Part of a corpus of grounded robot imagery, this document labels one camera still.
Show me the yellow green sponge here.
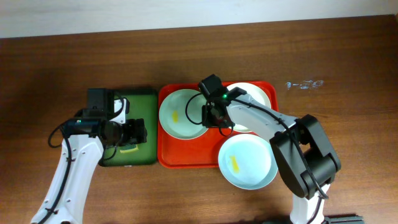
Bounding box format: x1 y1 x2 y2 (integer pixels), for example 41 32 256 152
119 145 139 154

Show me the pale green plate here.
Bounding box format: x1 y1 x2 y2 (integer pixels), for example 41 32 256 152
159 89 208 140

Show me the cream white plate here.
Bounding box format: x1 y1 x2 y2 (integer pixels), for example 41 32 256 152
226 82 272 133

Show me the light blue plate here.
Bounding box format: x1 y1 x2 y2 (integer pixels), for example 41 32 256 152
218 134 278 190

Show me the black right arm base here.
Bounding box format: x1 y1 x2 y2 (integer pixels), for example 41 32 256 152
322 216 365 224

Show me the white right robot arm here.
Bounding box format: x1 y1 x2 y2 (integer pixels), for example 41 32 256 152
202 90 341 223

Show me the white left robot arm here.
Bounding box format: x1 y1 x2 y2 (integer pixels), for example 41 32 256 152
30 118 147 223

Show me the green plastic tray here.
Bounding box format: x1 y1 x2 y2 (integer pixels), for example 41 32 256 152
99 89 158 167

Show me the red plastic tray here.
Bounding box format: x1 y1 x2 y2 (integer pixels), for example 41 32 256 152
157 81 279 169

